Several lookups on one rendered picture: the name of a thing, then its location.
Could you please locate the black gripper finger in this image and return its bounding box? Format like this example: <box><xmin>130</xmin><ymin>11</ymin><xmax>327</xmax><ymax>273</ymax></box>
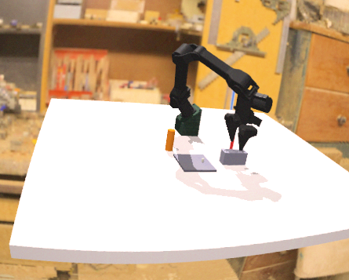
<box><xmin>238</xmin><ymin>133</ymin><xmax>254</xmax><ymax>151</ymax></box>
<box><xmin>225</xmin><ymin>121</ymin><xmax>239</xmax><ymax>142</ymax></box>

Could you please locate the orange cylinder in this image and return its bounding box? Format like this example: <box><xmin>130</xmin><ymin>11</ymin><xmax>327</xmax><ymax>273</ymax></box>
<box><xmin>165</xmin><ymin>129</ymin><xmax>176</xmax><ymax>151</ymax></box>

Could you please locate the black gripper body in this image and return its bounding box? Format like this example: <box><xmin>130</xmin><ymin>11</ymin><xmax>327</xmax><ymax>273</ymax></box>
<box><xmin>224</xmin><ymin>104</ymin><xmax>258</xmax><ymax>136</ymax></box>

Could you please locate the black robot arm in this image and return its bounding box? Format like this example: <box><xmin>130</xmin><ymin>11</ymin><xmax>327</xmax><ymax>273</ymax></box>
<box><xmin>169</xmin><ymin>43</ymin><xmax>273</xmax><ymax>119</ymax></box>

